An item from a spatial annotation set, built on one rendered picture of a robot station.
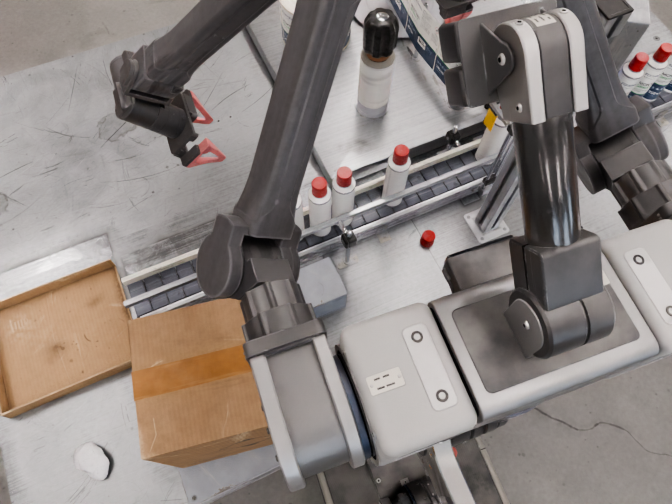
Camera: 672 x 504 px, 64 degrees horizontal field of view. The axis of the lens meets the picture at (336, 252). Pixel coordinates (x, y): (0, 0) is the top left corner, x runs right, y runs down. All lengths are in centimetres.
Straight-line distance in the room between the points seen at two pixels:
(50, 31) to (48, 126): 163
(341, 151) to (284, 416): 98
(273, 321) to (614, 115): 50
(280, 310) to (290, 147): 18
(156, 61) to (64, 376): 76
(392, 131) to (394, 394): 103
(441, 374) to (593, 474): 174
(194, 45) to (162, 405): 57
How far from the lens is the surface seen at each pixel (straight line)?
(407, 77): 160
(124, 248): 143
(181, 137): 102
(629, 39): 98
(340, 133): 145
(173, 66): 88
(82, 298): 141
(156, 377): 98
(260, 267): 61
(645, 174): 77
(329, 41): 61
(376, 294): 129
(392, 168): 121
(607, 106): 77
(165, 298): 129
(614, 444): 229
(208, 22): 79
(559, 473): 220
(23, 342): 143
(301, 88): 60
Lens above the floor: 204
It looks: 65 degrees down
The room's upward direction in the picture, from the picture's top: 2 degrees clockwise
